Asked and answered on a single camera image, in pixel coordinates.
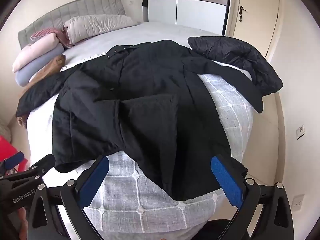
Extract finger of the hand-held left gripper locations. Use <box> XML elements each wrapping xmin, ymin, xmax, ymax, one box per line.
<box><xmin>29</xmin><ymin>154</ymin><xmax>55</xmax><ymax>179</ymax></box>
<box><xmin>0</xmin><ymin>152</ymin><xmax>25</xmax><ymax>175</ymax></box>

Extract blue-grey pillow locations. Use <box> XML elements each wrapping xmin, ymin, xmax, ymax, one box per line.
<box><xmin>15</xmin><ymin>45</ymin><xmax>65</xmax><ymax>87</ymax></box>

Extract black quilted jacket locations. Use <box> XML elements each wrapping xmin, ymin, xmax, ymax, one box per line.
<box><xmin>187</xmin><ymin>36</ymin><xmax>283</xmax><ymax>97</ymax></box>

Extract red plastic stool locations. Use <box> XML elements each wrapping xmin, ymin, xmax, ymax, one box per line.
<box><xmin>0</xmin><ymin>135</ymin><xmax>28</xmax><ymax>175</ymax></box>

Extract person's dark trousers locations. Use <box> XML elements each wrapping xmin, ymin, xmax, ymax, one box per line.
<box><xmin>192</xmin><ymin>219</ymin><xmax>250</xmax><ymax>240</ymax></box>

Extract white lattice bedspread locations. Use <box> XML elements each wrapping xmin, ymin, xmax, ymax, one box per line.
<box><xmin>26</xmin><ymin>52</ymin><xmax>255</xmax><ymax>240</ymax></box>

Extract wall socket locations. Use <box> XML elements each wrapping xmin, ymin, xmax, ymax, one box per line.
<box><xmin>291</xmin><ymin>194</ymin><xmax>305</xmax><ymax>213</ymax></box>

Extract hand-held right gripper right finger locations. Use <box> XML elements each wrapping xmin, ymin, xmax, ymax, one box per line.
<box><xmin>210</xmin><ymin>154</ymin><xmax>295</xmax><ymax>240</ymax></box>

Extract pale pink folded quilt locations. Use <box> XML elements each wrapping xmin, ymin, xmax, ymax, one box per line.
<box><xmin>12</xmin><ymin>33</ymin><xmax>63</xmax><ymax>72</ymax></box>

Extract dusty pink pillow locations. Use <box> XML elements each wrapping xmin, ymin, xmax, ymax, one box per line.
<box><xmin>30</xmin><ymin>27</ymin><xmax>70</xmax><ymax>49</ymax></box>

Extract bed with pale sheet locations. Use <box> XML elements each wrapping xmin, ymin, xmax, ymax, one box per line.
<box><xmin>26</xmin><ymin>21</ymin><xmax>255</xmax><ymax>240</ymax></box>

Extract white and grey wardrobe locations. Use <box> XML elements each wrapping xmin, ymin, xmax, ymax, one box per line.
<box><xmin>146</xmin><ymin>0</ymin><xmax>232</xmax><ymax>36</ymax></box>

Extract beige pillow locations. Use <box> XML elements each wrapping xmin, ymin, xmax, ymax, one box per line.
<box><xmin>62</xmin><ymin>14</ymin><xmax>139</xmax><ymax>46</ymax></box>

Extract large black coat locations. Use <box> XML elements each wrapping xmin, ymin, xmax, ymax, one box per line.
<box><xmin>15</xmin><ymin>39</ymin><xmax>264</xmax><ymax>202</ymax></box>

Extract grey padded headboard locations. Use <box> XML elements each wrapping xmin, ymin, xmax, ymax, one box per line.
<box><xmin>17</xmin><ymin>0</ymin><xmax>126</xmax><ymax>49</ymax></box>

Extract cream door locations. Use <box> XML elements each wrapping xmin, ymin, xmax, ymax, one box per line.
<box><xmin>232</xmin><ymin>0</ymin><xmax>281</xmax><ymax>59</ymax></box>

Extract wall light switch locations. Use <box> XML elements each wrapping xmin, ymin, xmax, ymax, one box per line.
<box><xmin>295</xmin><ymin>124</ymin><xmax>306</xmax><ymax>140</ymax></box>

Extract brown knit garment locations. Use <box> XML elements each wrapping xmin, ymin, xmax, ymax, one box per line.
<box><xmin>16</xmin><ymin>54</ymin><xmax>66</xmax><ymax>129</ymax></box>

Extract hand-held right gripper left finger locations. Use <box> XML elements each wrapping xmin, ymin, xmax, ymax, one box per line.
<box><xmin>27</xmin><ymin>155</ymin><xmax>110</xmax><ymax>240</ymax></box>

